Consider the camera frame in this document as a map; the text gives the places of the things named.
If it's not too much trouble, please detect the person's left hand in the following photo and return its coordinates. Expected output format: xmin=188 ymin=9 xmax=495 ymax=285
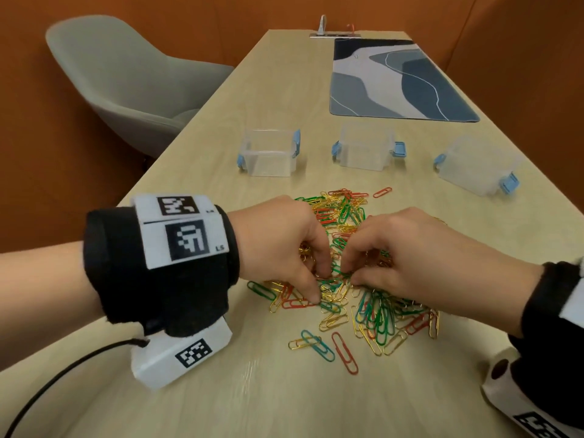
xmin=227 ymin=195 xmax=333 ymax=305

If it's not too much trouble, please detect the person's right hand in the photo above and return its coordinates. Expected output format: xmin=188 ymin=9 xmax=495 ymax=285
xmin=339 ymin=206 xmax=544 ymax=338

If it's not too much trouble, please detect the pile of colored paper clips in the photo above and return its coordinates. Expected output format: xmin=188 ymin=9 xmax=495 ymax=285
xmin=246 ymin=186 xmax=442 ymax=377

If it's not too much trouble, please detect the transparent box with blue latches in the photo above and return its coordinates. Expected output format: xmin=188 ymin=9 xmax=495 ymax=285
xmin=332 ymin=123 xmax=407 ymax=172
xmin=433 ymin=136 xmax=521 ymax=198
xmin=236 ymin=128 xmax=302 ymax=178

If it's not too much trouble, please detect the white left marker band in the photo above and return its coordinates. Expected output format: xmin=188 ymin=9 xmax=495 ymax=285
xmin=132 ymin=193 xmax=231 ymax=271

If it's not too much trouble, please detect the white marker band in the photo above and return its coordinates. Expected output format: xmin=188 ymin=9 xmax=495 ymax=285
xmin=132 ymin=193 xmax=231 ymax=271
xmin=558 ymin=259 xmax=584 ymax=329

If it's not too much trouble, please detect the white right marker band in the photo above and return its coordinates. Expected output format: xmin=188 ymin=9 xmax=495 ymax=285
xmin=558 ymin=259 xmax=584 ymax=329

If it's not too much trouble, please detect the blue patterned desk mat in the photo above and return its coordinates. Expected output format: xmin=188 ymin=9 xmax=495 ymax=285
xmin=329 ymin=38 xmax=481 ymax=123

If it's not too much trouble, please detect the grey shell chair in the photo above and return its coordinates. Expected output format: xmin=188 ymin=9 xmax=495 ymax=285
xmin=45 ymin=15 xmax=235 ymax=159

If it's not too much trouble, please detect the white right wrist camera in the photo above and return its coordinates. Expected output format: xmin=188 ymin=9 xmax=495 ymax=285
xmin=481 ymin=349 xmax=584 ymax=438

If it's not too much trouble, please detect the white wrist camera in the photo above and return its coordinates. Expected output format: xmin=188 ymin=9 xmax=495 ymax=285
xmin=481 ymin=349 xmax=584 ymax=438
xmin=131 ymin=316 xmax=234 ymax=391

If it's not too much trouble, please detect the black left wrist strap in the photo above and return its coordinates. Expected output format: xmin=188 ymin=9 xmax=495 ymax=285
xmin=83 ymin=195 xmax=242 ymax=339

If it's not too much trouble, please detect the black wrist strap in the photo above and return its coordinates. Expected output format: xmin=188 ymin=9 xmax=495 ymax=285
xmin=83 ymin=195 xmax=242 ymax=339
xmin=509 ymin=262 xmax=584 ymax=429

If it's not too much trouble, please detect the black right wrist strap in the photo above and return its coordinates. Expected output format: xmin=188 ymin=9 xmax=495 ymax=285
xmin=509 ymin=262 xmax=584 ymax=429

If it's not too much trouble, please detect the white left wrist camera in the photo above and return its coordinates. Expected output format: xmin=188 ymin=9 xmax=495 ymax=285
xmin=131 ymin=316 xmax=234 ymax=391

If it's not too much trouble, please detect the black camera cable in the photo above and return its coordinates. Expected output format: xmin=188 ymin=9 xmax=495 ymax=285
xmin=3 ymin=337 xmax=150 ymax=438

